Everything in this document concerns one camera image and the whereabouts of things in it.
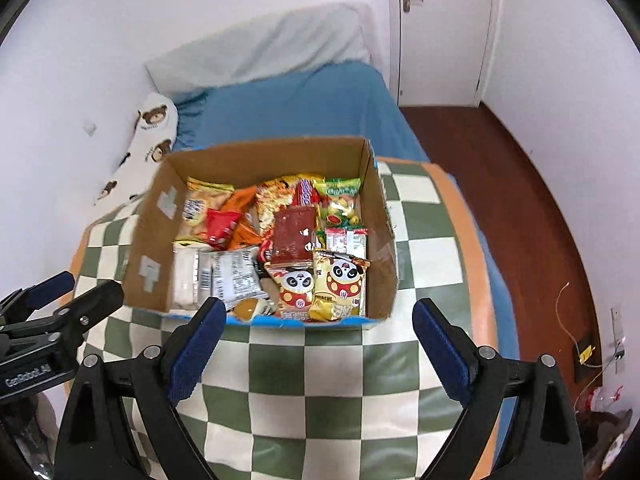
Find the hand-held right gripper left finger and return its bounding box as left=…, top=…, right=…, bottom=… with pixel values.
left=52, top=297, right=228, bottom=480

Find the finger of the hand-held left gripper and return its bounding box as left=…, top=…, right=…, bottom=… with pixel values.
left=0, top=270, right=77, bottom=324
left=0, top=280, right=124, bottom=357

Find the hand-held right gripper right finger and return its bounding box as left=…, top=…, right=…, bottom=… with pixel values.
left=412, top=297, right=586, bottom=480

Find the cardboard box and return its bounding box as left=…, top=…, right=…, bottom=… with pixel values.
left=122, top=136, right=399, bottom=331

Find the green candy packet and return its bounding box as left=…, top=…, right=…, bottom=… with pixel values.
left=314, top=176, right=362, bottom=232

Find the yellow round pastry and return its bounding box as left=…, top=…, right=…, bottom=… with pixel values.
left=231, top=297, right=277, bottom=322

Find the white clear wrapped packet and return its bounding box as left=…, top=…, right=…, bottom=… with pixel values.
left=171, top=241, right=216, bottom=312

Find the silver labelled packet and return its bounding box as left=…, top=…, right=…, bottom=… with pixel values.
left=210, top=247, right=267, bottom=312

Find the green white checkered blanket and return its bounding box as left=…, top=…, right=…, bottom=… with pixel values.
left=67, top=157, right=501, bottom=480

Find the red panda snack packet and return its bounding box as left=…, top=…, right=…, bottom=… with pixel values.
left=264, top=261, right=317, bottom=322

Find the yellow panda snack packet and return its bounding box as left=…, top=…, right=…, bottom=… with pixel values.
left=307, top=249, right=374, bottom=324

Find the red small snack packet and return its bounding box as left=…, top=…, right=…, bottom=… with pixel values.
left=205, top=208, right=244, bottom=252

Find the red white green packet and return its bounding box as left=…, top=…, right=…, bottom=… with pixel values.
left=324, top=227, right=369, bottom=262

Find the dark red snack packet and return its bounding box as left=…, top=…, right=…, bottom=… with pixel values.
left=271, top=205, right=319, bottom=267

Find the orange snack packet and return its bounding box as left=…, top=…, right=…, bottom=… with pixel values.
left=219, top=185, right=262, bottom=252

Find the clear plastic bottle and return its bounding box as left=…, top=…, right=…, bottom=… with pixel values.
left=580, top=385, right=625, bottom=411

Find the red yellow noodle packet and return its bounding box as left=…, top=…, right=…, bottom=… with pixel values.
left=255, top=175, right=302, bottom=237

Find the bear print pillow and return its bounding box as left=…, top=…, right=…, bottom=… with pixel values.
left=94, top=92, right=180, bottom=206

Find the blue red candy bar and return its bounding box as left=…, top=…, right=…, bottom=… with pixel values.
left=295, top=180, right=322, bottom=209

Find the blue bed sheet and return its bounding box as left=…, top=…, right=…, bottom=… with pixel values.
left=170, top=60, right=521, bottom=461

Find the grey white pillow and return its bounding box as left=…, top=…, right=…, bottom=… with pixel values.
left=145, top=1, right=374, bottom=97

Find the white door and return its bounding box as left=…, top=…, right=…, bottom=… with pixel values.
left=396, top=0, right=497, bottom=107

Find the thin white cable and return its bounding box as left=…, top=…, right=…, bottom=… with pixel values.
left=554, top=281, right=623, bottom=376

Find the white wall outlet strip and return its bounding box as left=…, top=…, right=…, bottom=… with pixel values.
left=610, top=306, right=627, bottom=375

